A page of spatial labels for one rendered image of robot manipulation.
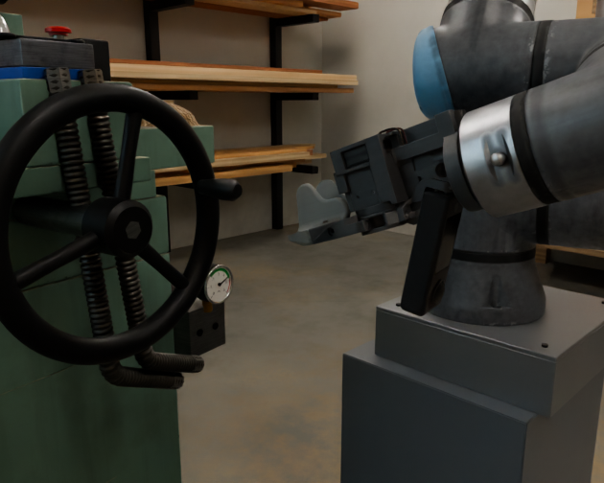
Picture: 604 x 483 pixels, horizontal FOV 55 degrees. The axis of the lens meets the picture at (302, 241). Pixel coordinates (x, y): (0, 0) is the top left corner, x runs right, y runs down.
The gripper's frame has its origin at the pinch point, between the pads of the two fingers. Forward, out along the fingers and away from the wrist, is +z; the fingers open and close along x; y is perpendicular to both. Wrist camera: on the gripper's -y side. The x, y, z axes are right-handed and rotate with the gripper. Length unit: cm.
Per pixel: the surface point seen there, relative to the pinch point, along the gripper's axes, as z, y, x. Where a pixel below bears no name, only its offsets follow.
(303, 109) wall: 217, 90, -325
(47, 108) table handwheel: 9.0, 17.8, 18.3
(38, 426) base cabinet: 40.1, -13.8, 12.8
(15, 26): 51, 47, -7
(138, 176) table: 20.3, 13.1, 1.7
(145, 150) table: 28.5, 18.4, -7.2
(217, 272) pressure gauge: 29.2, -1.5, -14.6
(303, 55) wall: 203, 128, -325
